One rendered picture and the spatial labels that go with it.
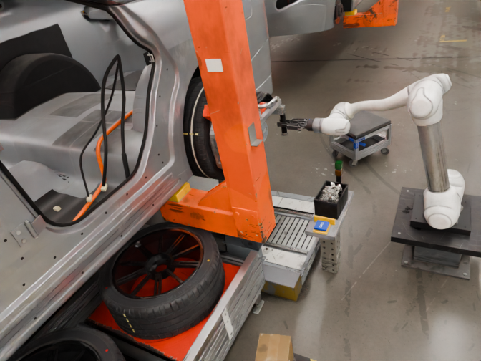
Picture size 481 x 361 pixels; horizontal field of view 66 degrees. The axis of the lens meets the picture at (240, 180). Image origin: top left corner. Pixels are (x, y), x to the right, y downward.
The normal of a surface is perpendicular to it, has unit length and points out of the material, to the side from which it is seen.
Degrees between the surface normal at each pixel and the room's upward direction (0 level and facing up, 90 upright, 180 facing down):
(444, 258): 90
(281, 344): 0
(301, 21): 104
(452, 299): 0
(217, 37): 90
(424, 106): 81
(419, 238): 0
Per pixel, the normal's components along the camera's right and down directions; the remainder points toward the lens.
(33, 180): 0.56, -0.43
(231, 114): -0.45, 0.56
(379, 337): -0.17, -0.82
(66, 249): 0.88, 0.17
